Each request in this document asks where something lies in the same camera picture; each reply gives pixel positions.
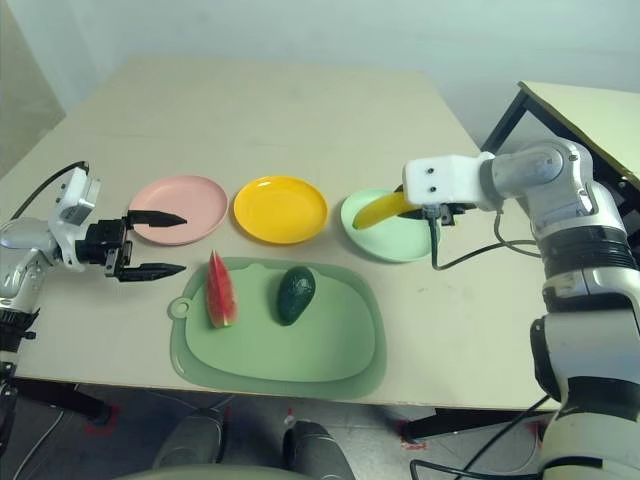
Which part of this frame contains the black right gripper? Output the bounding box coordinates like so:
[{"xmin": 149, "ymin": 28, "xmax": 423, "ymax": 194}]
[{"xmin": 393, "ymin": 183, "xmax": 474, "ymax": 227}]

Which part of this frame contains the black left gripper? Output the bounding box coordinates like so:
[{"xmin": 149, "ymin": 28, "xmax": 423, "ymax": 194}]
[{"xmin": 74, "ymin": 209, "xmax": 189, "ymax": 285}]

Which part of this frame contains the yellow banana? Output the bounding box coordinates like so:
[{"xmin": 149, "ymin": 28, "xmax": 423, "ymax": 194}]
[{"xmin": 352, "ymin": 192, "xmax": 411, "ymax": 231}]

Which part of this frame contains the red watermelon slice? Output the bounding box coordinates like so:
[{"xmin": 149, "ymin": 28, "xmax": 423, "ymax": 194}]
[{"xmin": 206, "ymin": 249, "xmax": 238, "ymax": 330}]

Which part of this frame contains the dark green avocado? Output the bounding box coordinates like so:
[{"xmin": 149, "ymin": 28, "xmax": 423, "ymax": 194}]
[{"xmin": 276, "ymin": 266, "xmax": 317, "ymax": 327}]

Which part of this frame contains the mint green round plate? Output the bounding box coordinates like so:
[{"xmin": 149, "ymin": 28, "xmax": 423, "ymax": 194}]
[{"xmin": 340, "ymin": 188, "xmax": 444, "ymax": 264}]

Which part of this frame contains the pink round plate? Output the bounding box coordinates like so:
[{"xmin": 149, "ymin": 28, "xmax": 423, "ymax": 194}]
[{"xmin": 128, "ymin": 174, "xmax": 229, "ymax": 246}]

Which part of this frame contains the yellow round plate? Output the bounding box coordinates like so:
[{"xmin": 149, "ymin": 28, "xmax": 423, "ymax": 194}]
[{"xmin": 233, "ymin": 175, "xmax": 330, "ymax": 245}]

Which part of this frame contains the green silicone cutting mat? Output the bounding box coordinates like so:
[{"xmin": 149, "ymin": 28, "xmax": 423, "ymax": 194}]
[{"xmin": 167, "ymin": 256, "xmax": 388, "ymax": 400}]

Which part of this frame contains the black table foot bar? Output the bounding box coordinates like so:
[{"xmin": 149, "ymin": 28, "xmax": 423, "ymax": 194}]
[
  {"xmin": 14, "ymin": 378, "xmax": 112, "ymax": 427},
  {"xmin": 405, "ymin": 407, "xmax": 559, "ymax": 442}
]

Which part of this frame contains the red floor tape mark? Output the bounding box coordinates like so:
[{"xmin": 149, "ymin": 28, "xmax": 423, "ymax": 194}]
[
  {"xmin": 85, "ymin": 404, "xmax": 121, "ymax": 435},
  {"xmin": 398, "ymin": 422, "xmax": 431, "ymax": 451}
]

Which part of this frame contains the grey robot left foot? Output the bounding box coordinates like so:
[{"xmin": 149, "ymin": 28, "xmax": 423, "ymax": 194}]
[{"xmin": 152, "ymin": 409, "xmax": 225, "ymax": 471}]

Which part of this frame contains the grey robot foot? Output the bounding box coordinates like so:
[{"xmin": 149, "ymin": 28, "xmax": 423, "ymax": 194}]
[
  {"xmin": 152, "ymin": 409, "xmax": 225, "ymax": 471},
  {"xmin": 283, "ymin": 419, "xmax": 354, "ymax": 480}
]

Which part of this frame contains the side table with black legs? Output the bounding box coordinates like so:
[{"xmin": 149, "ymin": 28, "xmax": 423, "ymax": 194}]
[{"xmin": 482, "ymin": 80, "xmax": 640, "ymax": 201}]

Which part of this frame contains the grey-green robot torso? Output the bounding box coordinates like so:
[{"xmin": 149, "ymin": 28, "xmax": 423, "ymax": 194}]
[{"xmin": 112, "ymin": 463, "xmax": 301, "ymax": 480}]

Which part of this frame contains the grey robot right foot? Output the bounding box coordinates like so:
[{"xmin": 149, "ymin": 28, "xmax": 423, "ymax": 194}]
[{"xmin": 283, "ymin": 419, "xmax": 354, "ymax": 480}]

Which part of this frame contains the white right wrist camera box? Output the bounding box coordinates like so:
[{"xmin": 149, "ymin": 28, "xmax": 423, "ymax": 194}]
[{"xmin": 402, "ymin": 153, "xmax": 496, "ymax": 206}]

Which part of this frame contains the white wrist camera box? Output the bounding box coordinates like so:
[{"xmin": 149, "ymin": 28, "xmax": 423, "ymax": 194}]
[
  {"xmin": 402, "ymin": 153, "xmax": 496, "ymax": 206},
  {"xmin": 53, "ymin": 167, "xmax": 104, "ymax": 232}
]

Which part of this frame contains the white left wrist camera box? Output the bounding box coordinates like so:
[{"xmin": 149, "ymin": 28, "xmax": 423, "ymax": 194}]
[{"xmin": 53, "ymin": 167, "xmax": 104, "ymax": 232}]

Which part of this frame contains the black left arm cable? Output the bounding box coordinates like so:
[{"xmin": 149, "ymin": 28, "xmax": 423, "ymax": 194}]
[{"xmin": 9, "ymin": 160, "xmax": 91, "ymax": 221}]

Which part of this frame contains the thin white floor cable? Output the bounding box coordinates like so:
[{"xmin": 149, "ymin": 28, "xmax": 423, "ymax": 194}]
[{"xmin": 12, "ymin": 412, "xmax": 64, "ymax": 479}]

